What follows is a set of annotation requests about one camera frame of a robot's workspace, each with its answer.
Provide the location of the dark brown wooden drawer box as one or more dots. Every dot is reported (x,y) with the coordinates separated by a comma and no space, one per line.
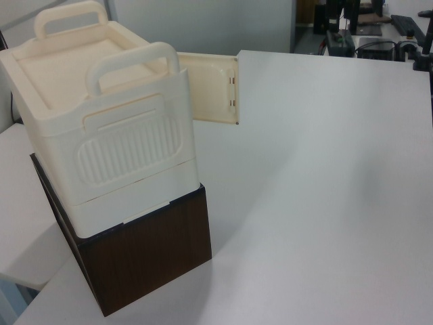
(145,257)

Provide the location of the cream plastic cabinet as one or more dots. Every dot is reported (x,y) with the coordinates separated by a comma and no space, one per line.
(135,152)

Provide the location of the black and green device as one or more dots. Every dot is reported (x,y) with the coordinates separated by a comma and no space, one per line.
(340,42)

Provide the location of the cream cabinet door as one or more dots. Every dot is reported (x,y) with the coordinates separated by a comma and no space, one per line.
(206,88)

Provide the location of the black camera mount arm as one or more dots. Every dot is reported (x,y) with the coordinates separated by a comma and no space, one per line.
(423,50)

